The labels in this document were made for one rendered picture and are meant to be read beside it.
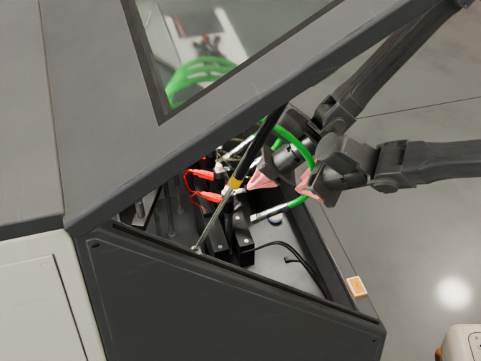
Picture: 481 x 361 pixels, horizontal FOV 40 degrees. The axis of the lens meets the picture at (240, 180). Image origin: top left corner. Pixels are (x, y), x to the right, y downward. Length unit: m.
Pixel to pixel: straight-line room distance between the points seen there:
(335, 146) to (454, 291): 1.74
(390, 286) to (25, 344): 1.86
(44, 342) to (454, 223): 2.22
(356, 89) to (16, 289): 0.76
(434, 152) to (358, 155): 0.13
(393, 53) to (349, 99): 0.13
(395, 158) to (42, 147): 0.58
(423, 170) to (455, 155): 0.06
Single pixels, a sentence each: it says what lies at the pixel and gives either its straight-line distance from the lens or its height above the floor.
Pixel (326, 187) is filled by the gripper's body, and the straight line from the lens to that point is 1.27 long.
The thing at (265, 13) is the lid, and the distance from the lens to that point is 1.01.
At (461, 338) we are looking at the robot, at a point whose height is 0.28.
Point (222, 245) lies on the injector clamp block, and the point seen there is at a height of 0.98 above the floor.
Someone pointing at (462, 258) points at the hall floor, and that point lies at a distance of 2.95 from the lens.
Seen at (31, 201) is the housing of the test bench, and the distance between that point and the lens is 0.98.
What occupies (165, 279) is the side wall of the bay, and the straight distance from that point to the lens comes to 1.10.
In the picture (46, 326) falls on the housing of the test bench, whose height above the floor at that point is 1.25.
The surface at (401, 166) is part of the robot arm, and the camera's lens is 1.13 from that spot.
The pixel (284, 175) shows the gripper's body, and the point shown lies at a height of 1.18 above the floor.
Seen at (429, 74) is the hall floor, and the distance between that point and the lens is 3.95.
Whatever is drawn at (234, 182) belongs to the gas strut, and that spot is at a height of 1.47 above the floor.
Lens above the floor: 2.16
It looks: 44 degrees down
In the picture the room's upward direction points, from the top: 1 degrees counter-clockwise
